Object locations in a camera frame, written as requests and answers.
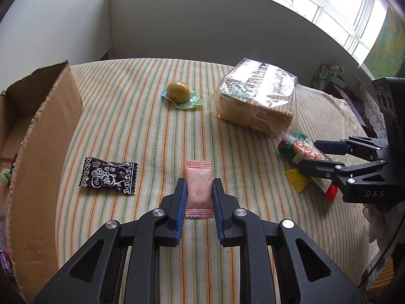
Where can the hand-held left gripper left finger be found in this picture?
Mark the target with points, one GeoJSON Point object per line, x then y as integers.
{"type": "Point", "coordinates": [180, 209]}

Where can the black candy wrapper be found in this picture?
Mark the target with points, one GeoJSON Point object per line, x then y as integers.
{"type": "Point", "coordinates": [107, 175]}

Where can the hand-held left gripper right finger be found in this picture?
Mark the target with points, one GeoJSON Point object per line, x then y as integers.
{"type": "Point", "coordinates": [218, 209]}

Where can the wall poster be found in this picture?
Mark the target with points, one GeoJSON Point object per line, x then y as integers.
{"type": "Point", "coordinates": [392, 47]}

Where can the green carton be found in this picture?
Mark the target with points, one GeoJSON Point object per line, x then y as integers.
{"type": "Point", "coordinates": [322, 77]}

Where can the person's right hand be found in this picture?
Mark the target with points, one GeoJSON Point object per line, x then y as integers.
{"type": "Point", "coordinates": [379, 228]}

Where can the white lace cloth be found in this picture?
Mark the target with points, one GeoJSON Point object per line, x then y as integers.
{"type": "Point", "coordinates": [373, 117]}

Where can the red and green snack packet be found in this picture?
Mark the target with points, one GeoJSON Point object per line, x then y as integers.
{"type": "Point", "coordinates": [294, 148]}

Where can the yellow candy in green wrapper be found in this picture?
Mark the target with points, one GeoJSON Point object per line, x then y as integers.
{"type": "Point", "coordinates": [178, 91]}

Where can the small yellow packet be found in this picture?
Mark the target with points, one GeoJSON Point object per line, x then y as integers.
{"type": "Point", "coordinates": [297, 179]}

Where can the striped tablecloth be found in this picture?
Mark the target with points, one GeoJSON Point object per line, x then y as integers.
{"type": "Point", "coordinates": [142, 133]}

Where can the bagged sliced bread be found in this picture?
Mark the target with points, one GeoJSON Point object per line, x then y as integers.
{"type": "Point", "coordinates": [253, 101]}

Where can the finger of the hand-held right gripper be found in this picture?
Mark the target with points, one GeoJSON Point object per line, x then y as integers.
{"type": "Point", "coordinates": [319, 167]}
{"type": "Point", "coordinates": [332, 147]}

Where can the white framed window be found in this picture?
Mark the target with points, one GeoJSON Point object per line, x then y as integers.
{"type": "Point", "coordinates": [341, 6]}

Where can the pink candy packet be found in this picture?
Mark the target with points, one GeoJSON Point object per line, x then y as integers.
{"type": "Point", "coordinates": [198, 183]}

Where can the brown cardboard box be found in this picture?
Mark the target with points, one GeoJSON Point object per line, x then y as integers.
{"type": "Point", "coordinates": [41, 164]}

